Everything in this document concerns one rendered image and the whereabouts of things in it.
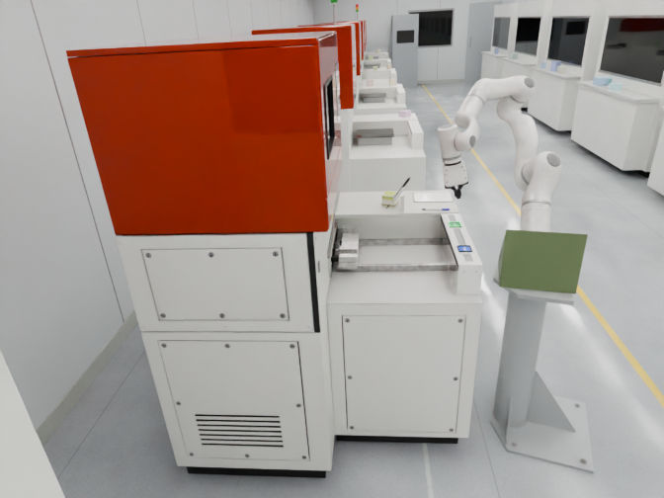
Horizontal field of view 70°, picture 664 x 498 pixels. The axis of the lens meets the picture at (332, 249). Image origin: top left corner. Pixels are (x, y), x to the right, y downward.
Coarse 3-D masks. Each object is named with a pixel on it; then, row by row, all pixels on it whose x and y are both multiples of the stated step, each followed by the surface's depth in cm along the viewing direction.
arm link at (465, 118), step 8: (472, 96) 212; (464, 104) 211; (472, 104) 210; (480, 104) 212; (456, 112) 212; (464, 112) 208; (472, 112) 209; (456, 120) 211; (464, 120) 206; (472, 120) 201; (472, 128) 198; (456, 136) 200; (464, 136) 197; (472, 136) 198; (456, 144) 200; (464, 144) 198; (472, 144) 198
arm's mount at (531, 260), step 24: (504, 240) 191; (528, 240) 186; (552, 240) 183; (576, 240) 181; (504, 264) 193; (528, 264) 190; (552, 264) 188; (576, 264) 185; (528, 288) 195; (552, 288) 192; (576, 288) 189
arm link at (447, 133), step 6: (444, 126) 203; (450, 126) 201; (456, 126) 202; (438, 132) 204; (444, 132) 201; (450, 132) 200; (456, 132) 201; (444, 138) 202; (450, 138) 201; (444, 144) 204; (450, 144) 202; (444, 150) 205; (450, 150) 204; (456, 150) 203; (444, 156) 207; (450, 156) 205
